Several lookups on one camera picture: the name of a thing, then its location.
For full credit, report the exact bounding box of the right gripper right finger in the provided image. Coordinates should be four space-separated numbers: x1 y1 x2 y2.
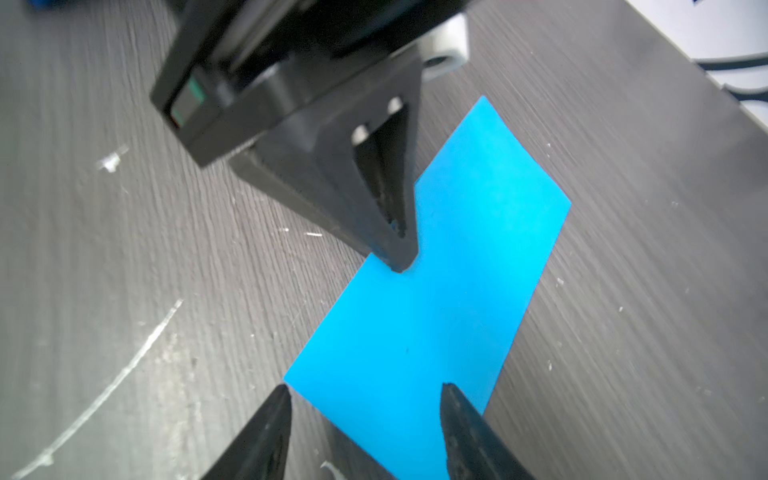
440 383 534 480

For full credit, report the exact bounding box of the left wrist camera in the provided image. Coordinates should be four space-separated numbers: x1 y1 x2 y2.
416 13 470 82

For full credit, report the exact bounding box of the blue square paper sheet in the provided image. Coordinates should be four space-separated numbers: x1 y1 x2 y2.
284 98 571 479

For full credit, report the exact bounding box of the blue round cloth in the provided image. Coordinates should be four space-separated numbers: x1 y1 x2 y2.
28 0 64 10

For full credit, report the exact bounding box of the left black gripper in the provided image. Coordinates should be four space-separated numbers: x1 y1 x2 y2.
150 1 468 273

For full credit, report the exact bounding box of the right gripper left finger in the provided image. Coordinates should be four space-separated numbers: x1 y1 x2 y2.
202 384 292 480

